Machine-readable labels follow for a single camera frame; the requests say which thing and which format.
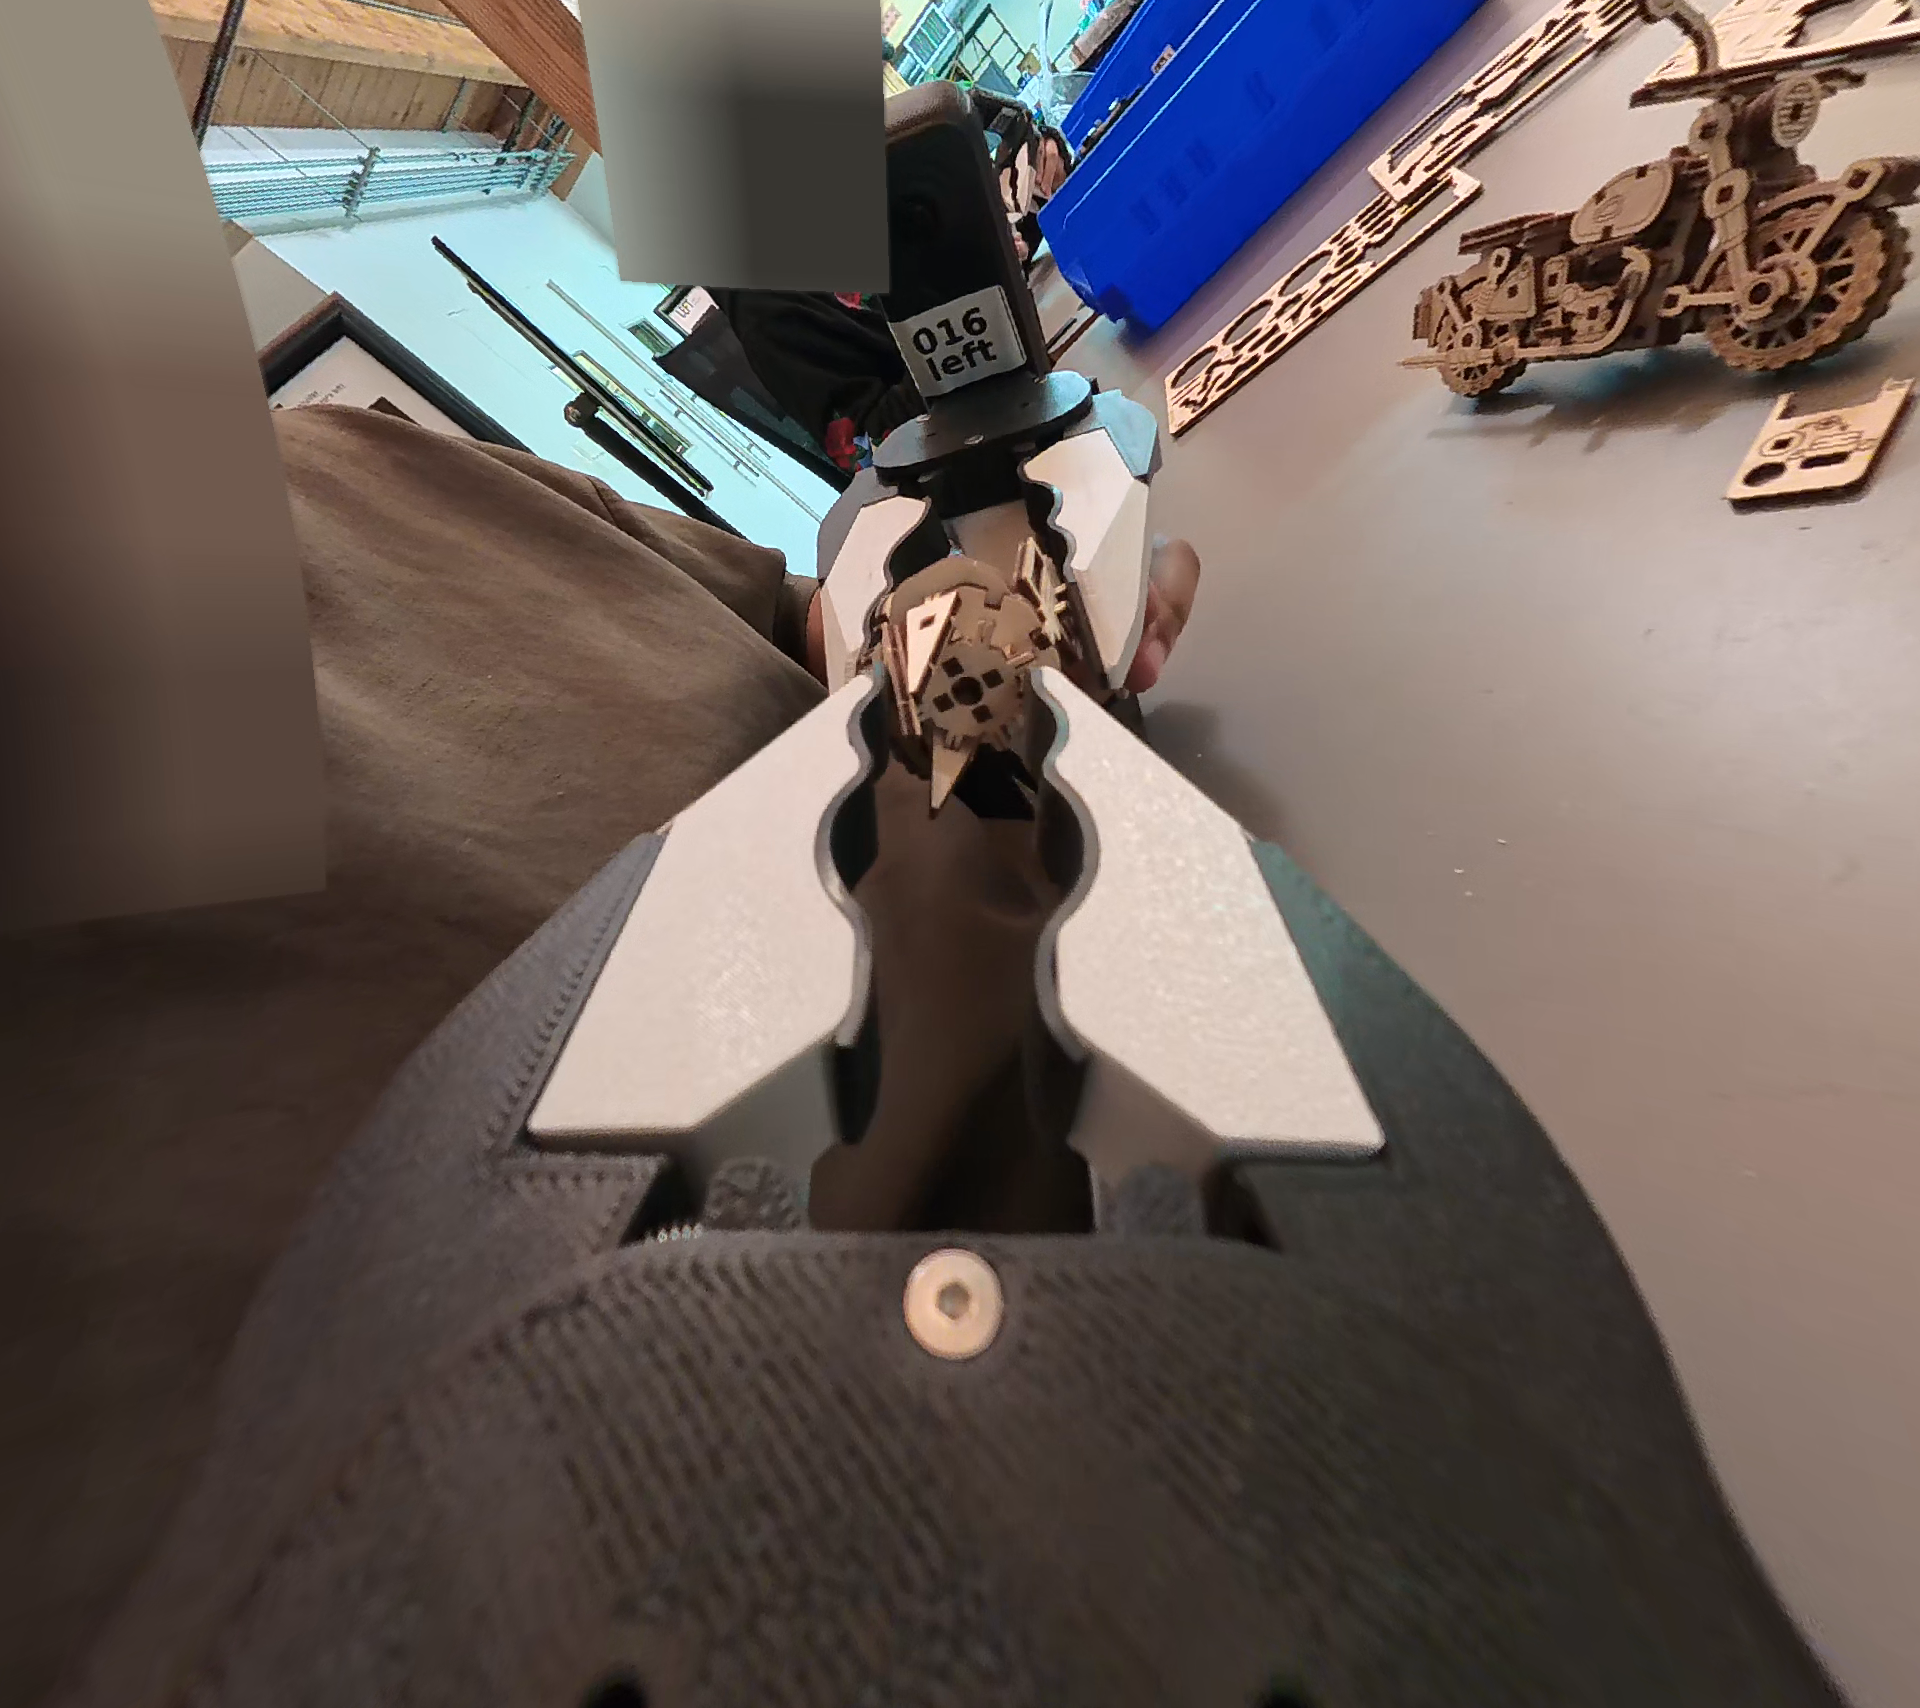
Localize pointed wooden part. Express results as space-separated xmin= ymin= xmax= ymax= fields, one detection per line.
xmin=907 ymin=658 xmax=1031 ymax=826

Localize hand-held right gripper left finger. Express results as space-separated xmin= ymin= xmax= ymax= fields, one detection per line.
xmin=528 ymin=670 xmax=890 ymax=1161

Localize wooden sidecar model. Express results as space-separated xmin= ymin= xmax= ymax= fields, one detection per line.
xmin=866 ymin=551 xmax=1074 ymax=826

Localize black handrail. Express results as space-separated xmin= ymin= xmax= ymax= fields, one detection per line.
xmin=432 ymin=234 xmax=717 ymax=497

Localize person's left hand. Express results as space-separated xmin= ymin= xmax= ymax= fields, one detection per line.
xmin=1123 ymin=533 xmax=1206 ymax=696

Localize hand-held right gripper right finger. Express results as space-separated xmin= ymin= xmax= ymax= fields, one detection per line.
xmin=1032 ymin=666 xmax=1390 ymax=1161

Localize grey desk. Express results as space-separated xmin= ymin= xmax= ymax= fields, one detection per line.
xmin=1034 ymin=0 xmax=1920 ymax=1708

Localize blue plastic bin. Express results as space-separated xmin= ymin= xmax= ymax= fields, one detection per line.
xmin=1034 ymin=0 xmax=1498 ymax=337

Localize framed picture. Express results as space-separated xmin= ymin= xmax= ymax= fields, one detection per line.
xmin=259 ymin=294 xmax=452 ymax=438

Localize small wooden panel round holes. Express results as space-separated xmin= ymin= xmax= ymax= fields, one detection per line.
xmin=1725 ymin=375 xmax=1919 ymax=510

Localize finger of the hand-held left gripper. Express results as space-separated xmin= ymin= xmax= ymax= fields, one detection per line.
xmin=1025 ymin=429 xmax=1158 ymax=707
xmin=816 ymin=484 xmax=944 ymax=693

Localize wooden motorcycle model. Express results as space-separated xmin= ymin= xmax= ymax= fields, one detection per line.
xmin=1403 ymin=0 xmax=1915 ymax=401

